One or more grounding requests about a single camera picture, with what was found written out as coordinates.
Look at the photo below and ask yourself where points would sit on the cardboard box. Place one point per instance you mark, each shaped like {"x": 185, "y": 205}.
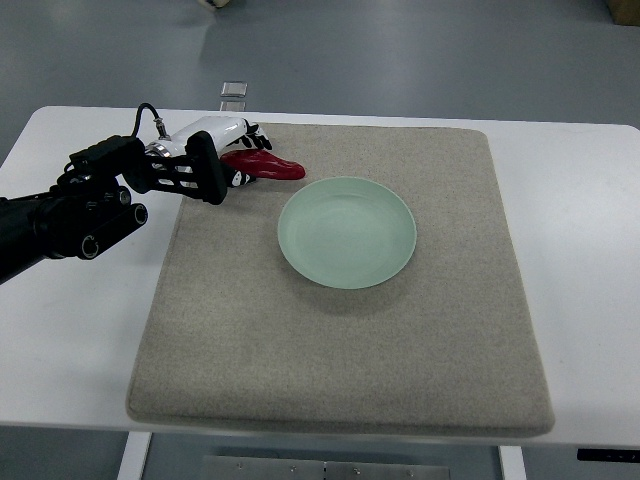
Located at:
{"x": 625, "y": 12}

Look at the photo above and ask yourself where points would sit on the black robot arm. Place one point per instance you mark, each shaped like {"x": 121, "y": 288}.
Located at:
{"x": 90, "y": 207}

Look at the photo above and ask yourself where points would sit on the light green plate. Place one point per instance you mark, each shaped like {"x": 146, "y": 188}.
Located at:
{"x": 347, "y": 233}

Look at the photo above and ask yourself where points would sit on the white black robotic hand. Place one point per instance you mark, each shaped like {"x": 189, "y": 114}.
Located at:
{"x": 225, "y": 132}

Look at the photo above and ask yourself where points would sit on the white table leg right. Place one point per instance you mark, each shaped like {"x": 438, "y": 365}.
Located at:
{"x": 512, "y": 463}

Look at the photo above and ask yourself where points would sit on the metal table base plate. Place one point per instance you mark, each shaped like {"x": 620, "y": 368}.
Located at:
{"x": 229, "y": 467}

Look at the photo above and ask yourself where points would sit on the red pepper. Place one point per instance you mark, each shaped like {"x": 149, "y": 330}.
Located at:
{"x": 263, "y": 164}

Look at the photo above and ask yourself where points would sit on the clear floor outlet cover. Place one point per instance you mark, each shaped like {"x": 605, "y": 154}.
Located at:
{"x": 234, "y": 89}

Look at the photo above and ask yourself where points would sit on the black table control panel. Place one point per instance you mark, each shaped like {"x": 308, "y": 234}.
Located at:
{"x": 608, "y": 455}

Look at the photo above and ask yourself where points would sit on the beige felt mat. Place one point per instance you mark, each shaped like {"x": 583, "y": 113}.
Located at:
{"x": 379, "y": 294}

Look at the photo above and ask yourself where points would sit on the white table leg left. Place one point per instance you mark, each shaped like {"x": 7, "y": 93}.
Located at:
{"x": 134, "y": 456}

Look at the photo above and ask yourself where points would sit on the white table leg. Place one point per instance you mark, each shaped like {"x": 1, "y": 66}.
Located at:
{"x": 512, "y": 463}
{"x": 134, "y": 456}

